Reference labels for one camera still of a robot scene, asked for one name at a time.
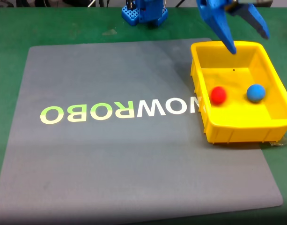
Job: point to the blue ball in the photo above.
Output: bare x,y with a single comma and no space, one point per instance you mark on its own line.
256,93

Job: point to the grey mat with lettering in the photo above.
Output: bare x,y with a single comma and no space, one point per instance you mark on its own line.
110,152

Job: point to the clear tape piece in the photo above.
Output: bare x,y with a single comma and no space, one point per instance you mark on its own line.
280,141

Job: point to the red ball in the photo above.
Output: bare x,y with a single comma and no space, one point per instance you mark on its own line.
218,94

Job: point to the yellow plastic bin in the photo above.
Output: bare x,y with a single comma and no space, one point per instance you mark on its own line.
237,117

